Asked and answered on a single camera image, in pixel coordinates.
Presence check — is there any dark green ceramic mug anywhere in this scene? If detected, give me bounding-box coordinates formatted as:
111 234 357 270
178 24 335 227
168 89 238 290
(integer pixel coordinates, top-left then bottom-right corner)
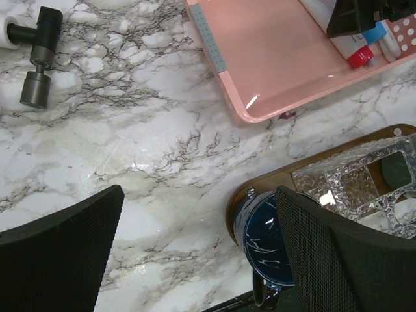
381 151 415 190

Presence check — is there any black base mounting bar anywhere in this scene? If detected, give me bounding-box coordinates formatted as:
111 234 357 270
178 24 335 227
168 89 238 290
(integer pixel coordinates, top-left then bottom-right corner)
203 289 302 312

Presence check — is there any brown oval wooden tray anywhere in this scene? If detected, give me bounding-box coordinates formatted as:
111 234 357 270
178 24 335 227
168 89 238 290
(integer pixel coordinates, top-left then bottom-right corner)
225 123 415 241

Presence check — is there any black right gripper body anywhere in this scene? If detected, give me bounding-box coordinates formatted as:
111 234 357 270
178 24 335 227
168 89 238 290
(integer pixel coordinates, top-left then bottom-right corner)
326 0 415 38

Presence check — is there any black t-handle valve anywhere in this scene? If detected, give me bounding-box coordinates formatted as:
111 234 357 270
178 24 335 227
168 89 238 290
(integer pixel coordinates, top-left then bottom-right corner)
1 6 63 109

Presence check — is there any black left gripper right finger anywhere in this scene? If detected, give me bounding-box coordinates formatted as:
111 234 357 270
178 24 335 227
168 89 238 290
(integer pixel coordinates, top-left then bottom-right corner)
275 186 415 311

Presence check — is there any toothbrush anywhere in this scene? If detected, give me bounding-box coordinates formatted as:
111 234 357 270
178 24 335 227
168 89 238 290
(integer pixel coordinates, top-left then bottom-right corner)
371 32 401 63

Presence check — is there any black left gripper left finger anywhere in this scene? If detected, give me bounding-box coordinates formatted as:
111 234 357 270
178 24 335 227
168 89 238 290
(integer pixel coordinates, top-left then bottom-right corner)
1 185 124 311

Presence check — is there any pink perforated plastic basket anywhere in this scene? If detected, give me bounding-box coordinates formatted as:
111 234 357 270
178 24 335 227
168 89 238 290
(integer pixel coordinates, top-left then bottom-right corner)
185 1 415 125

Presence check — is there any dark blue mug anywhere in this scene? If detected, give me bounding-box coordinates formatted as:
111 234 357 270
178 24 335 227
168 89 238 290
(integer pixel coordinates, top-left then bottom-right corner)
233 187 294 311

